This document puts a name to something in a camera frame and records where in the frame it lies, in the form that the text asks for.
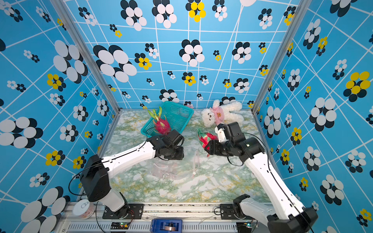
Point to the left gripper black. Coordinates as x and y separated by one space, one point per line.
181 155

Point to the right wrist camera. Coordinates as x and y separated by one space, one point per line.
219 130

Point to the clear zip-top bag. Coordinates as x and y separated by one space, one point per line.
173 170

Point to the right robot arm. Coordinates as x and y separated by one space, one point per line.
287 214

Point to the pink dragon fruit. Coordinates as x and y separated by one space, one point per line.
205 138
161 125

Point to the blue tape dispenser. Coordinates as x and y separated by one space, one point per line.
166 226

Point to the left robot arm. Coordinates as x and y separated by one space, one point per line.
98 172

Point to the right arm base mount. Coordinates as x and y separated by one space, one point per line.
242 211

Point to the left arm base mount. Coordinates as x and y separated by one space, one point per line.
129 211

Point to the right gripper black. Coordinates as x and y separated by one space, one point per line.
213 146

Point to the teal plastic basket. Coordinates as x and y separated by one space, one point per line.
177 115

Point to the white teddy bear pink shirt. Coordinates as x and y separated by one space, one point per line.
222 114

